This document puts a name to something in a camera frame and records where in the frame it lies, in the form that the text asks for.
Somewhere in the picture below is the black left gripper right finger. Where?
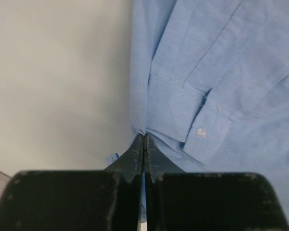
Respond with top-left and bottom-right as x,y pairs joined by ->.
144,133 -> 185,231

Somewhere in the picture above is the light blue long sleeve shirt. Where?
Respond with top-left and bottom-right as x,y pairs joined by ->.
105,0 -> 289,231

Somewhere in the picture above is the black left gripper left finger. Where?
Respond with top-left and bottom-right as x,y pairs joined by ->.
104,134 -> 144,231

